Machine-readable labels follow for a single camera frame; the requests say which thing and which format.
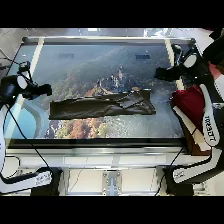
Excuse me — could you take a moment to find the dark red garment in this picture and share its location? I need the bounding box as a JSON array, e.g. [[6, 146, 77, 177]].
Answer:
[[171, 84, 210, 133]]

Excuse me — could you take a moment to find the silver frame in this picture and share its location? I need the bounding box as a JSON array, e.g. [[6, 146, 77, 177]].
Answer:
[[5, 34, 209, 196]]

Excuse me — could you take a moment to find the dark brown garment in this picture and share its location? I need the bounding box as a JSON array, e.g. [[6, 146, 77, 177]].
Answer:
[[48, 89, 157, 121]]

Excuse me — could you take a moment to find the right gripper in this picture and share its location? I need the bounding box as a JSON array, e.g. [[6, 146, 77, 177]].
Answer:
[[154, 66, 183, 83]]

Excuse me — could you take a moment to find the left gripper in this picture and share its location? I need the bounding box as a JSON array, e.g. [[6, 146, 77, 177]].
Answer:
[[22, 83, 54, 101]]

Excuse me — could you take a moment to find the black cable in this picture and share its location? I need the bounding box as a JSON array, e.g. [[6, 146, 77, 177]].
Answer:
[[4, 102, 66, 196], [154, 128, 198, 196]]

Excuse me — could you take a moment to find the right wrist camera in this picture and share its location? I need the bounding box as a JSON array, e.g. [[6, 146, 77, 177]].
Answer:
[[171, 43, 185, 65]]

